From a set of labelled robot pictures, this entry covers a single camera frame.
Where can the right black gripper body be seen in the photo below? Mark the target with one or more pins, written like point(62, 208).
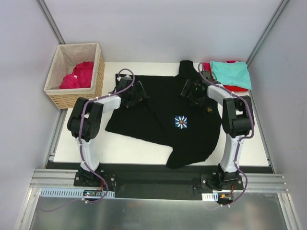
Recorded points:
point(187, 89)

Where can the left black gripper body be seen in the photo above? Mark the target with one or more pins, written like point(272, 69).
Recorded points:
point(138, 92)

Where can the red t-shirt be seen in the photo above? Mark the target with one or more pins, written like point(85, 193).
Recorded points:
point(207, 67)

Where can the black daisy print t-shirt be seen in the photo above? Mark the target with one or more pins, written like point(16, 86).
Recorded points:
point(167, 118)

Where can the teal t-shirt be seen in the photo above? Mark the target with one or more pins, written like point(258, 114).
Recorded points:
point(231, 74)

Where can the wicker basket with liner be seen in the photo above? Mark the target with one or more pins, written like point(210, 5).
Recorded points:
point(65, 60)

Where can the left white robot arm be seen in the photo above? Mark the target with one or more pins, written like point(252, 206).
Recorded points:
point(85, 121)

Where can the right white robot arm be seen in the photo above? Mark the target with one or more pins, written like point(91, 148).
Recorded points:
point(237, 123)

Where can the pink t-shirt in basket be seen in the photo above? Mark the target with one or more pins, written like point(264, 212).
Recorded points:
point(80, 77)

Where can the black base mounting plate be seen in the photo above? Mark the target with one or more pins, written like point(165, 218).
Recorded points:
point(144, 181)

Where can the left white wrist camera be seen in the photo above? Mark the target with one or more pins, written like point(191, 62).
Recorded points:
point(123, 77)

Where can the right white cable duct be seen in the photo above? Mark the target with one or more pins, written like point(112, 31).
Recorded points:
point(210, 197)

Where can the white cable duct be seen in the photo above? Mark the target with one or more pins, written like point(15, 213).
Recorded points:
point(210, 197)
point(75, 193)

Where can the left white cable duct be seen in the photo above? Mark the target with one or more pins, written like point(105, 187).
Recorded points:
point(75, 193)

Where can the left aluminium frame post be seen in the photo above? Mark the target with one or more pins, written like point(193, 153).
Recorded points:
point(51, 22)

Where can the aluminium frame post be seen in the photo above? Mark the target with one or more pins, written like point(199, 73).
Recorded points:
point(272, 22)
point(51, 22)

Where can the right aluminium frame post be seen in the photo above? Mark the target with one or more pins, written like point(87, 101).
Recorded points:
point(272, 22)

